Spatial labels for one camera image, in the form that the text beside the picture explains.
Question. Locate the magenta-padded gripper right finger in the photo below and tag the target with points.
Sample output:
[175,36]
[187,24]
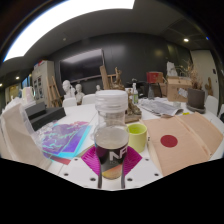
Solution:
[146,168]

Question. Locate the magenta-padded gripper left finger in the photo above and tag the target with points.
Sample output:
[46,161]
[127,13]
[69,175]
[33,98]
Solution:
[75,168]

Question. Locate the clear bottle with dark drink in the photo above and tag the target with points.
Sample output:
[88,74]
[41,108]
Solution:
[111,140]

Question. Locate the large light wooden board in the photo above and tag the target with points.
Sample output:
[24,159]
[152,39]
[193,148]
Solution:
[173,160]

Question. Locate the iridescent colourful print sheet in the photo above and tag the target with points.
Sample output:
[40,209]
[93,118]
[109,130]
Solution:
[65,140]

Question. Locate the yellow-green cup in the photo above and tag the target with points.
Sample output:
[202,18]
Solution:
[138,136]

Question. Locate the flat round red coaster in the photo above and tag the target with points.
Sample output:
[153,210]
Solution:
[169,141]

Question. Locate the brown driftwood sculpture on base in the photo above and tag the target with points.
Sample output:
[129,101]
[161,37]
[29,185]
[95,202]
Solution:
[133,110]

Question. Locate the black flat box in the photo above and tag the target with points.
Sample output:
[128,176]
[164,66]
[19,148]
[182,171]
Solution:
[45,115]

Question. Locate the folded newspaper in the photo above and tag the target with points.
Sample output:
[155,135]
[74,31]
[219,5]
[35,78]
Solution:
[158,107]

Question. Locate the white chair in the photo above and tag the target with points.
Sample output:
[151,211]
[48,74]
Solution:
[211,105]
[88,99]
[69,102]

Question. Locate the small light wooden board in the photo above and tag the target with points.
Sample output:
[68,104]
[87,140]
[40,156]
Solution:
[206,130]

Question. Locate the small bottle with green liquid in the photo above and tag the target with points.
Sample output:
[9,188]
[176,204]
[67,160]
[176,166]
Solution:
[135,95]

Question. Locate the small white plaster bust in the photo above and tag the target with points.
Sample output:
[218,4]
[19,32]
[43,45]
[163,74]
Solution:
[79,93]

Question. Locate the wooden easel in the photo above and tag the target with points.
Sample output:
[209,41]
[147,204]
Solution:
[54,91]

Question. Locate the large white plaster bust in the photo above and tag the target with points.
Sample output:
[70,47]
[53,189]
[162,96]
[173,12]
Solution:
[67,88]

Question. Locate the dark pot with dried plant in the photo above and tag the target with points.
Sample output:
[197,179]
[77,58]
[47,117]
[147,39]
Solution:
[196,98]

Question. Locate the cardboard box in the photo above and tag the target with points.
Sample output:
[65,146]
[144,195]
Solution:
[178,88]

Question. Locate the red box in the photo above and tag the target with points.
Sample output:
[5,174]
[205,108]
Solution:
[155,77]

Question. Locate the white cabinet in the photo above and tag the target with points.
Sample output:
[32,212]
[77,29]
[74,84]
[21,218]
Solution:
[42,80]

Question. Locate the large white ceiling light panel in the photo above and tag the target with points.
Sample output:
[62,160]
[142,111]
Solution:
[56,23]

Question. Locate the wooden frame sculpture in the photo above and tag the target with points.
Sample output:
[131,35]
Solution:
[110,80]

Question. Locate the black wall screen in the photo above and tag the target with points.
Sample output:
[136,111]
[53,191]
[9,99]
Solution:
[81,65]

